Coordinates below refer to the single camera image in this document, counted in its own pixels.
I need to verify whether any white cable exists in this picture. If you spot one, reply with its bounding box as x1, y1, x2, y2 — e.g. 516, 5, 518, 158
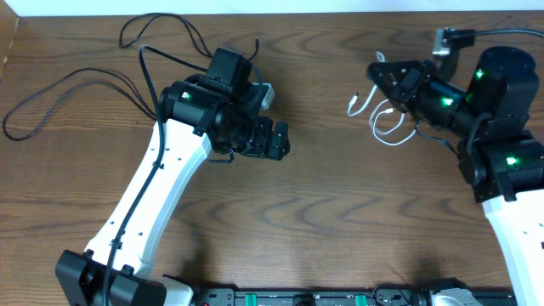
346, 50, 418, 147

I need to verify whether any thin black cable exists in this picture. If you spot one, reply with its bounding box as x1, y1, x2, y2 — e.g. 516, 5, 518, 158
118, 12, 260, 61

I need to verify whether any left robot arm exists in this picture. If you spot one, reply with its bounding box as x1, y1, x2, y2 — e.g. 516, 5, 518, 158
55, 48, 290, 305

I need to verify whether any thick black cable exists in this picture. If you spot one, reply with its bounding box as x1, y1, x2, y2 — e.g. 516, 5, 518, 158
2, 67, 158, 142

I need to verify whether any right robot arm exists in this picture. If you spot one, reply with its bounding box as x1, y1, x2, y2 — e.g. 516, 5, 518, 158
367, 46, 543, 305

